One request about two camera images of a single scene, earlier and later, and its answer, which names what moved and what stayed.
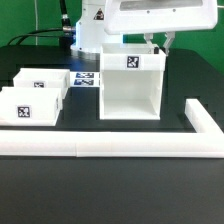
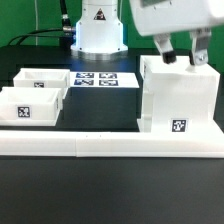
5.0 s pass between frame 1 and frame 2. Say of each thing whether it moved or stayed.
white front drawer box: stayed
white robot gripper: moved
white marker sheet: stayed
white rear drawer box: stayed
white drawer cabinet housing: moved
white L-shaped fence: stayed
